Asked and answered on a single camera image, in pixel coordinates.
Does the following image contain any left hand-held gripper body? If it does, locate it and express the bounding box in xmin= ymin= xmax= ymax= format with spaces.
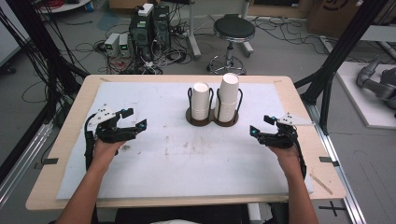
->
xmin=84 ymin=103 xmax=138 ymax=145

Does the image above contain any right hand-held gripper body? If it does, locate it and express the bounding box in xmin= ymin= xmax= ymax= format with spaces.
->
xmin=257 ymin=112 xmax=316 ymax=149

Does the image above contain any black wire cup holder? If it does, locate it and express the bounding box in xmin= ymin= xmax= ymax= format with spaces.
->
xmin=185 ymin=87 xmax=244 ymax=128

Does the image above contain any person's right hand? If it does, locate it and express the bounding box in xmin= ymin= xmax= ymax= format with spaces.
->
xmin=268 ymin=144 xmax=304 ymax=179

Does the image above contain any person's left hand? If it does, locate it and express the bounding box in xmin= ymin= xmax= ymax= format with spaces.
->
xmin=92 ymin=137 xmax=127 ymax=169

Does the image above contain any tall stack of paper cups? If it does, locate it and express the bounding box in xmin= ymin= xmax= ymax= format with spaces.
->
xmin=214 ymin=72 xmax=240 ymax=123

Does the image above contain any black tape strip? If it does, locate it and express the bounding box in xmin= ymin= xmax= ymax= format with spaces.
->
xmin=33 ymin=157 xmax=60 ymax=171
xmin=318 ymin=156 xmax=341 ymax=168

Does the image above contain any white foam mat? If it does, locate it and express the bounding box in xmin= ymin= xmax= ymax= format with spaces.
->
xmin=55 ymin=81 xmax=315 ymax=201

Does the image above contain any thin wooden stick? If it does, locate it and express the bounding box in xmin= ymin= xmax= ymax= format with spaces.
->
xmin=309 ymin=173 xmax=333 ymax=196

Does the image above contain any short stack of paper cups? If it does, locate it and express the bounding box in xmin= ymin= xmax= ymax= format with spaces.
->
xmin=191 ymin=81 xmax=211 ymax=121

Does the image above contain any grey power supply unit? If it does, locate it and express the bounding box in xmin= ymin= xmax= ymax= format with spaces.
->
xmin=104 ymin=32 xmax=121 ymax=58
xmin=119 ymin=33 xmax=132 ymax=58

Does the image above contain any black computer tower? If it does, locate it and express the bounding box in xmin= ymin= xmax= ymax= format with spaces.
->
xmin=152 ymin=5 xmax=172 ymax=51
xmin=128 ymin=12 xmax=155 ymax=62

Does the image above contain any white floor board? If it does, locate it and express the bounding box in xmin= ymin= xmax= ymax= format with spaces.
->
xmin=335 ymin=61 xmax=396 ymax=130

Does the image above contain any black round stool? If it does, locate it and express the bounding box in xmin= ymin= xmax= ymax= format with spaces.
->
xmin=206 ymin=14 xmax=257 ymax=76

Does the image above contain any person's dark clothing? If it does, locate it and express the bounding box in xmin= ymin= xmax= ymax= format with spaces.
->
xmin=114 ymin=203 xmax=250 ymax=224

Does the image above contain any grey desk leg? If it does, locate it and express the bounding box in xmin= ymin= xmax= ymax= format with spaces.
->
xmin=186 ymin=0 xmax=203 ymax=61

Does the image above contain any brown cardboard box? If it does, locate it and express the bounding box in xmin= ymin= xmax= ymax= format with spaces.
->
xmin=305 ymin=0 xmax=396 ymax=39

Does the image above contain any right hand-held gripper cable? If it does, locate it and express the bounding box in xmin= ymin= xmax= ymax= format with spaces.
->
xmin=292 ymin=130 xmax=308 ymax=181

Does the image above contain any hand-held gripper cable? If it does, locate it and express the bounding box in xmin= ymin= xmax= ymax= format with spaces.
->
xmin=292 ymin=130 xmax=308 ymax=181
xmin=83 ymin=113 xmax=96 ymax=172

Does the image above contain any left hand-held gripper cable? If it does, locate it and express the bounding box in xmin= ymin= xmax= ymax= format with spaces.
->
xmin=83 ymin=113 xmax=96 ymax=172

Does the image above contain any white box with cable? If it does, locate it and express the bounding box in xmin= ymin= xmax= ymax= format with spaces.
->
xmin=137 ymin=3 xmax=155 ymax=18

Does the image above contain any black metal frame stand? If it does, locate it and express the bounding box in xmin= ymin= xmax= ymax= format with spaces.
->
xmin=293 ymin=0 xmax=390 ymax=135

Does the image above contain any black frame with cable bundle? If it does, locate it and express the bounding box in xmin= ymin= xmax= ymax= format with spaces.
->
xmin=0 ymin=0 xmax=90 ymax=185

